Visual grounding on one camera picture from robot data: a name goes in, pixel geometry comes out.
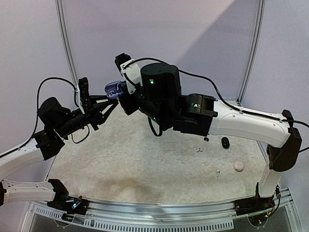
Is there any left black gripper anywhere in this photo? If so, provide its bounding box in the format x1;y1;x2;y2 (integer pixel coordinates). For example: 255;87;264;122
55;94;118;138

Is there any blue earbud charging case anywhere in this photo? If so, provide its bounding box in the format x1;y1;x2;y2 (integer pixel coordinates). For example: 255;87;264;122
104;81;125;99

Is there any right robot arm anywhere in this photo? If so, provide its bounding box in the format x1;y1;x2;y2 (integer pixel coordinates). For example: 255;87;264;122
118;60;302;211

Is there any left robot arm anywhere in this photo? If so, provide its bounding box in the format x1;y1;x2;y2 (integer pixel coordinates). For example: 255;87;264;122
0;78;118;210

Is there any black earbud charging case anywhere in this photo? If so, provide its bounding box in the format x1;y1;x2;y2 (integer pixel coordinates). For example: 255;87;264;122
221;137;230;149

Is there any white round charging case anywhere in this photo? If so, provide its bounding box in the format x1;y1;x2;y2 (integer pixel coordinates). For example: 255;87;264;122
234;161;244;172

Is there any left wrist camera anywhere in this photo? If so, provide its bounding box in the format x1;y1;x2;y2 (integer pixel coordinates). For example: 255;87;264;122
74;77;89;114

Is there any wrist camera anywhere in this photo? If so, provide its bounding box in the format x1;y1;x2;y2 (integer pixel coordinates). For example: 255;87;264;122
74;77;89;114
114;53;142;94

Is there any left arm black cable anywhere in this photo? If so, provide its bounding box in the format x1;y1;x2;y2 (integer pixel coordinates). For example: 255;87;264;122
0;77;91;158

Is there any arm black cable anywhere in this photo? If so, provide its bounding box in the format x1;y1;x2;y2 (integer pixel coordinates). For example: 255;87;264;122
131;57;309;153
0;77;91;158

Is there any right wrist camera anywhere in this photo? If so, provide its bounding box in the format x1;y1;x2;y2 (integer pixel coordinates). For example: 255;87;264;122
114;53;142;94

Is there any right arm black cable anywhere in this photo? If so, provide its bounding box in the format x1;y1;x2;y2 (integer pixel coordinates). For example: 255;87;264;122
131;57;309;153

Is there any aluminium front rail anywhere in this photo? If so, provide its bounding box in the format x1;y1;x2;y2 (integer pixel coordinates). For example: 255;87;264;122
28;187;293;222

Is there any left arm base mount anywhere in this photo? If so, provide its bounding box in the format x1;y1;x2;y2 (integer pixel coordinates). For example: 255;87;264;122
47;194;89;215

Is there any left aluminium frame post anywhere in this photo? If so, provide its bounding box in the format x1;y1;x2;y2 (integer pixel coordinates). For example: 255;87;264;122
55;0;78;86

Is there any aluminium frame post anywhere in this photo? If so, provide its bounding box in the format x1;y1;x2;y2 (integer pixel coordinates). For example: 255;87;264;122
55;0;78;86
237;0;266;105

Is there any slotted white cable duct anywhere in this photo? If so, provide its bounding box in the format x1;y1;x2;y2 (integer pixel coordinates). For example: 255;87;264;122
28;206;235;232

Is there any right aluminium frame post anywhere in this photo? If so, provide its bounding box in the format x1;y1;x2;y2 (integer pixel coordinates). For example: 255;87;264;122
237;0;266;105

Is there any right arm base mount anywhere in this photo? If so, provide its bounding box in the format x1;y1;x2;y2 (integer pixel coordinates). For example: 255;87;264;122
233;195;280;216

